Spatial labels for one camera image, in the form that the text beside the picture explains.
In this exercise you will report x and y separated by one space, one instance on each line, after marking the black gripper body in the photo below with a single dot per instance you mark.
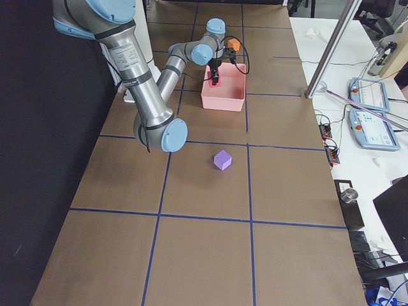
215 64

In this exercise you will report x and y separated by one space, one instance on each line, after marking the red foam block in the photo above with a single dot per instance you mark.
212 85

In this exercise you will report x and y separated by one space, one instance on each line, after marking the purple foam block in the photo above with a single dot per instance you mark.
222 160

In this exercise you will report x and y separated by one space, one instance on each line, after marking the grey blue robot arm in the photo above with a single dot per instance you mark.
120 27

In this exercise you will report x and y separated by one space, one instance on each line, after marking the pink plastic bin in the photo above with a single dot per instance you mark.
228 94

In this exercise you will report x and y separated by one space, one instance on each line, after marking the orange foam block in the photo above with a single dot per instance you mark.
234 44

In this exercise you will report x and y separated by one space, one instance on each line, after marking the crumpled white paper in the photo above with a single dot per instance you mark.
312 33

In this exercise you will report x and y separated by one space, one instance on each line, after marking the orange black connector strip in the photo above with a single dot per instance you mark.
331 148

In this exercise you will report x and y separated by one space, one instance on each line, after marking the far blue teach pendant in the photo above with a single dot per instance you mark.
370 93

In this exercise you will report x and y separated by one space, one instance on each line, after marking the blue teach pendant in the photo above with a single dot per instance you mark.
371 132
370 93

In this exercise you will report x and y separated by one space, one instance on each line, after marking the near blue teach pendant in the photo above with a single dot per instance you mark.
371 132

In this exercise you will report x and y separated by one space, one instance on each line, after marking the black box with metal cup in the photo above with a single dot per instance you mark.
350 211

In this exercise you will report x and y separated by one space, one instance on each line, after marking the black monitor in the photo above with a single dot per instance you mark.
391 207

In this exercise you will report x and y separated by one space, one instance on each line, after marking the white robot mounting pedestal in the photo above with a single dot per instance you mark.
143 39

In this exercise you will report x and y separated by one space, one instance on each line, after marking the aluminium frame post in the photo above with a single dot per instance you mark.
335 38

